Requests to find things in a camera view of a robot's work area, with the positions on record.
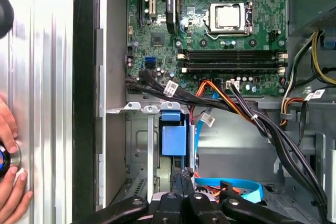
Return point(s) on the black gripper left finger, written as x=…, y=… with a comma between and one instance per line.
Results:
x=165, y=208

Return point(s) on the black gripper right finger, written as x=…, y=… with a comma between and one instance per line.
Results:
x=202, y=208

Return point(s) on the hard disk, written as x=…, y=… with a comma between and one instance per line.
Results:
x=173, y=140

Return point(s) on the metal disk bay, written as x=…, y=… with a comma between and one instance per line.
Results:
x=141, y=142

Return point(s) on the person hand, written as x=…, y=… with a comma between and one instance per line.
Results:
x=13, y=200

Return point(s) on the silver metal drive cage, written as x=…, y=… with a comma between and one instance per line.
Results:
x=323, y=155

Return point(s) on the black RAM slot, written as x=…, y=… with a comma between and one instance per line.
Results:
x=231, y=52
x=231, y=70
x=231, y=57
x=231, y=64

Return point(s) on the black PC case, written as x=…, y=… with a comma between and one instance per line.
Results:
x=84, y=77

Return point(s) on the green motherboard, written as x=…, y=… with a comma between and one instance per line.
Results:
x=194, y=45

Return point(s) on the black chipset chip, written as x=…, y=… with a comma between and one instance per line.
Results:
x=158, y=39

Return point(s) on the metal locking lever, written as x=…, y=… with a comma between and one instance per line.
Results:
x=218, y=38

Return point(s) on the metal socket cover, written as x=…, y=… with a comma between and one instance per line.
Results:
x=213, y=19

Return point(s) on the black CPU socket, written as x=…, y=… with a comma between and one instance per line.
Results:
x=207, y=17

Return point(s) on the silver CPU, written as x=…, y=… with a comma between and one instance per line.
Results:
x=228, y=16

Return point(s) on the black graphics card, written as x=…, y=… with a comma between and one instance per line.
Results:
x=172, y=3

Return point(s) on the black round object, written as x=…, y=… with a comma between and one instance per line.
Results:
x=5, y=16

